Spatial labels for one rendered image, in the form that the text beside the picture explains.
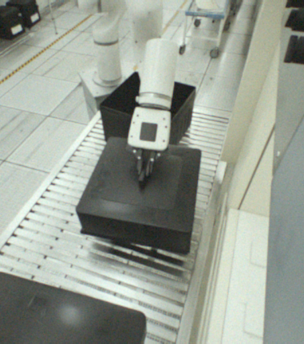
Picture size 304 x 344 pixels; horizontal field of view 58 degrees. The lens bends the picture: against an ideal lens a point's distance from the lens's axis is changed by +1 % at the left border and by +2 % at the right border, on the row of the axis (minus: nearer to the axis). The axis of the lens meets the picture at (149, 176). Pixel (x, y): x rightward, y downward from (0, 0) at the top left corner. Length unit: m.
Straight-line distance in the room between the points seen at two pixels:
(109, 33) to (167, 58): 0.71
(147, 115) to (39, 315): 0.47
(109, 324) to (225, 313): 0.27
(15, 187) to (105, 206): 1.51
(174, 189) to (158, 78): 0.27
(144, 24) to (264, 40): 0.28
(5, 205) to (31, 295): 1.56
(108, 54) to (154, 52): 0.72
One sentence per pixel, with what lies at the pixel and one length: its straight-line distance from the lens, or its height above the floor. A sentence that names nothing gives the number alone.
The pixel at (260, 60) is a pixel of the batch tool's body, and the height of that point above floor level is 1.20.
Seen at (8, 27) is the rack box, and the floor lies 0.31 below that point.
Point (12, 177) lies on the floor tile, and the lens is 2.21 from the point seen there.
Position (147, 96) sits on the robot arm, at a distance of 0.69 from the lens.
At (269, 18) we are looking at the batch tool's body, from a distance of 0.68.
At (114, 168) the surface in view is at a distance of 0.75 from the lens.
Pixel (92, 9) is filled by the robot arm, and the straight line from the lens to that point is 1.35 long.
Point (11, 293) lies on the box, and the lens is 0.55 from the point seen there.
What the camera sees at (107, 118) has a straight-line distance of 1.02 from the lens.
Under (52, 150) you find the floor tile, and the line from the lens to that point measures 2.31.
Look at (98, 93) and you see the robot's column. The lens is 1.41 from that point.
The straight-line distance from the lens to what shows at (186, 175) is 0.73.
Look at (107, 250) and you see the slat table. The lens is 0.82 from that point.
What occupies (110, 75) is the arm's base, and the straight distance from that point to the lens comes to 1.47.
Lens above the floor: 1.49
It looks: 49 degrees down
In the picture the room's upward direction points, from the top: straight up
